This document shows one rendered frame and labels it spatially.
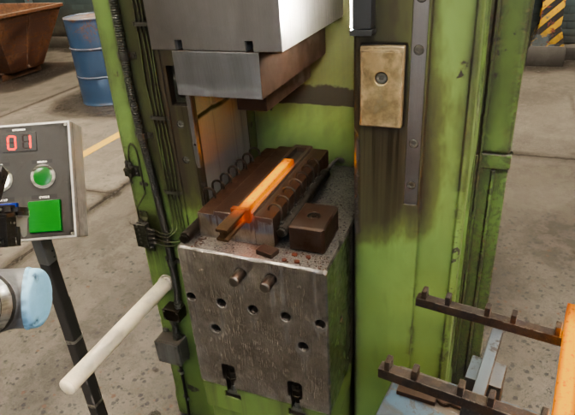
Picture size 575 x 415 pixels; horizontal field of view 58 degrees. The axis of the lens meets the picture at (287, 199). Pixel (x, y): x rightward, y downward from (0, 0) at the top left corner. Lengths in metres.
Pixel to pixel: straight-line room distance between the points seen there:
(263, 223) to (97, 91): 4.83
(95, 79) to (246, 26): 4.89
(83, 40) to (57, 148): 4.51
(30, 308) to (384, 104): 0.76
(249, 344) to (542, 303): 1.63
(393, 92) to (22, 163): 0.87
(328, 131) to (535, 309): 1.42
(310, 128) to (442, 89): 0.58
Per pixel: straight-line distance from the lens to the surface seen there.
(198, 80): 1.14
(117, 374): 2.35
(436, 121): 1.15
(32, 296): 0.85
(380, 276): 1.36
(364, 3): 1.08
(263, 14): 1.03
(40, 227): 1.35
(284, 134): 1.64
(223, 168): 1.51
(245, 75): 1.08
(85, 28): 5.81
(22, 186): 1.38
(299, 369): 1.36
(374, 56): 1.11
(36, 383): 2.46
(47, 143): 1.37
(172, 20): 1.13
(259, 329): 1.32
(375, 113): 1.14
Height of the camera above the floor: 1.58
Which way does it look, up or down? 28 degrees down
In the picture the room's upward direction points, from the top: 4 degrees counter-clockwise
